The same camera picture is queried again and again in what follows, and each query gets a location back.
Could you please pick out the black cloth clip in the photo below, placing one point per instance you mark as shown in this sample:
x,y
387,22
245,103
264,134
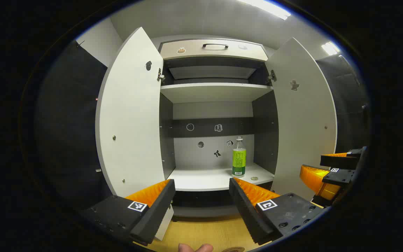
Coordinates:
x,y
80,43

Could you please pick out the green label bottle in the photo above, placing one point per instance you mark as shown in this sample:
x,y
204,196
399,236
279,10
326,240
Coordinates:
x,y
239,159

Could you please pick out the metal door hinge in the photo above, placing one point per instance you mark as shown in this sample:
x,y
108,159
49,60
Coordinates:
x,y
160,75
272,76

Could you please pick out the small ceiling light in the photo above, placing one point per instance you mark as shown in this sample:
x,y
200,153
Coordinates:
x,y
330,48

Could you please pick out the white cabinet door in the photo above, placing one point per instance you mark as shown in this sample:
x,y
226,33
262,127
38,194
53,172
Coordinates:
x,y
131,115
306,122

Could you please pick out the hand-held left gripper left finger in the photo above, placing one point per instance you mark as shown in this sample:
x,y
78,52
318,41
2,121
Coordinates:
x,y
152,217

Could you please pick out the beige cabinet drawer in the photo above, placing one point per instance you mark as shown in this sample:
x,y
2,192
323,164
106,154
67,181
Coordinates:
x,y
194,53

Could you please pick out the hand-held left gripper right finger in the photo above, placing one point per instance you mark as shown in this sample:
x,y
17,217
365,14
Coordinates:
x,y
248,217

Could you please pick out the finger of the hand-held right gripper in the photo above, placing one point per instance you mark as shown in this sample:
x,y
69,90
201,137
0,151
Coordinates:
x,y
341,176
339,161

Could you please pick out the white cabinet shelf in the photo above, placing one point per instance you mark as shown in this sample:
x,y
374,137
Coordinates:
x,y
215,92

